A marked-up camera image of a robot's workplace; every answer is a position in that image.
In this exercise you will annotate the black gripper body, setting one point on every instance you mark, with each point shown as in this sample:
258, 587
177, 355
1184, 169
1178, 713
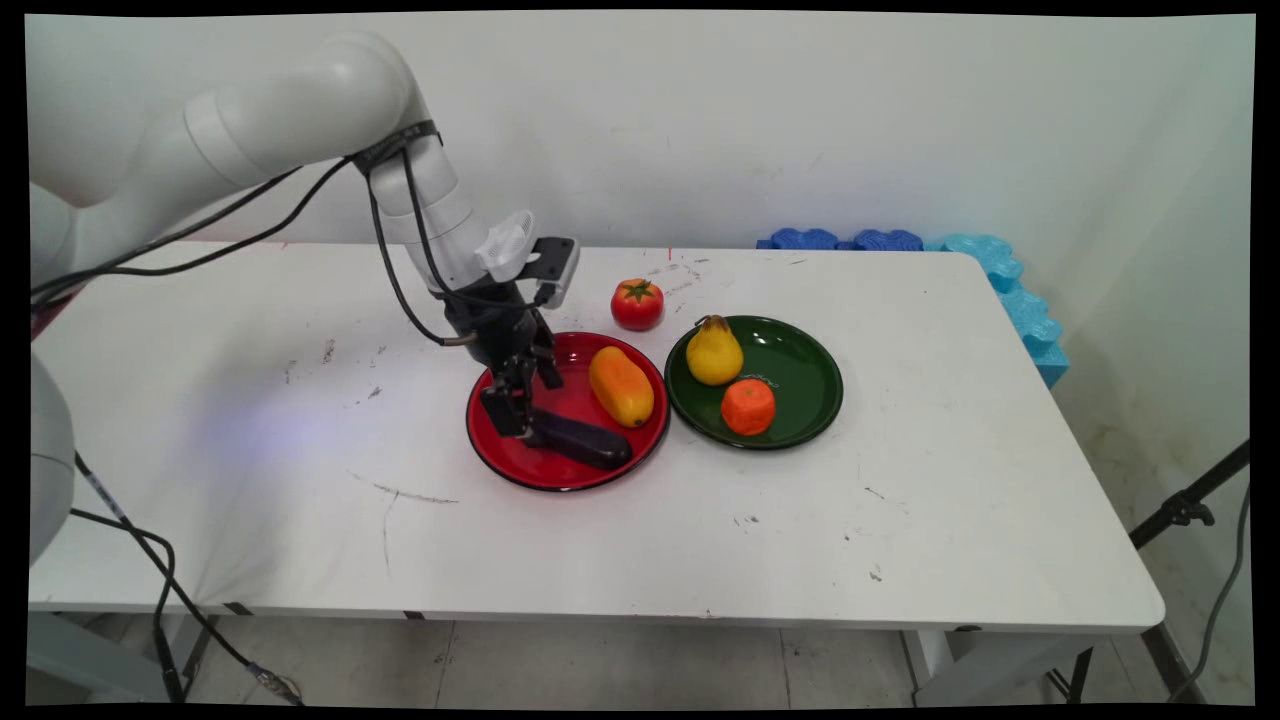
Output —
495, 325

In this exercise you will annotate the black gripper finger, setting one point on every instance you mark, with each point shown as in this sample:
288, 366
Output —
510, 400
548, 368

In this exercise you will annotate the purple toy eggplant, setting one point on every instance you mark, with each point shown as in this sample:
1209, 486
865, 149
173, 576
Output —
585, 443

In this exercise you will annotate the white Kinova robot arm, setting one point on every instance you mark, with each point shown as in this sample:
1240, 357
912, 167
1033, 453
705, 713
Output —
290, 110

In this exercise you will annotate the red plate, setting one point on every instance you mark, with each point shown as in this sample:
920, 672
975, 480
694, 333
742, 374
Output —
580, 400

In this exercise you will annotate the orange yellow toy mango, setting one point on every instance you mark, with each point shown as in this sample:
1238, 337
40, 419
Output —
621, 386

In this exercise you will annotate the red toy tomato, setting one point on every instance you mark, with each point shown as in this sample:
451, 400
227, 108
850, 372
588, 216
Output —
637, 305

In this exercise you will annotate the yellow toy pear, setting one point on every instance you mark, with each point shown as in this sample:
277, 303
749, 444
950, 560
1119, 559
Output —
714, 355

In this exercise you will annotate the orange toy tangerine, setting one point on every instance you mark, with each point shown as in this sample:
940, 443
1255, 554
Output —
748, 407

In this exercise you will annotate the green plate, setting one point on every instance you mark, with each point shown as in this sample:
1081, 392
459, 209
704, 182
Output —
800, 385

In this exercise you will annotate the dark blue foam mat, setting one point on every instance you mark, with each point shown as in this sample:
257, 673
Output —
888, 240
803, 239

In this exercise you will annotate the white table leg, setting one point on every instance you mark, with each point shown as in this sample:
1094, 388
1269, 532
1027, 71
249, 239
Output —
110, 655
985, 665

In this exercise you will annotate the light blue foam mat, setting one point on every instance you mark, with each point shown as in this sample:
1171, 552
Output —
1025, 310

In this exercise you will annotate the black tripod stand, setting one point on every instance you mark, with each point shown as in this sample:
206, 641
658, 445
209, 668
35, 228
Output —
1185, 510

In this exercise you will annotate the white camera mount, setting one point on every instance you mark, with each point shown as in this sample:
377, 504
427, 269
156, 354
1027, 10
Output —
508, 245

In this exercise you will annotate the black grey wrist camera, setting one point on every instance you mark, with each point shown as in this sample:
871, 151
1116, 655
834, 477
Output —
555, 265

